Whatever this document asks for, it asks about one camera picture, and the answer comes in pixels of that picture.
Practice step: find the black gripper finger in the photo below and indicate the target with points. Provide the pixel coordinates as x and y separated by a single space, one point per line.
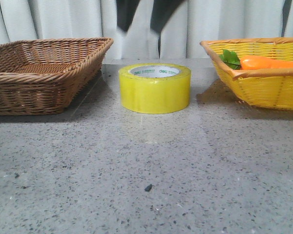
125 13
161 13

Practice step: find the yellow tape roll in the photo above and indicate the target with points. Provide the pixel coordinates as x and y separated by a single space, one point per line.
155 88

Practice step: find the white curtain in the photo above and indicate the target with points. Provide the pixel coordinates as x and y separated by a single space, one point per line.
193 22

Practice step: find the orange toy carrot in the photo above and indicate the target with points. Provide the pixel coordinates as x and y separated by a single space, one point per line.
252 62

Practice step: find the brown wicker basket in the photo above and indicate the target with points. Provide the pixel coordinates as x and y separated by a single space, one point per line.
42 76

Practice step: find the yellow woven basket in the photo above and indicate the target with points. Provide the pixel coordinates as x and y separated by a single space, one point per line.
268 88

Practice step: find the small black debris piece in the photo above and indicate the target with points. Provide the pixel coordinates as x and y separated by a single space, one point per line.
148 188

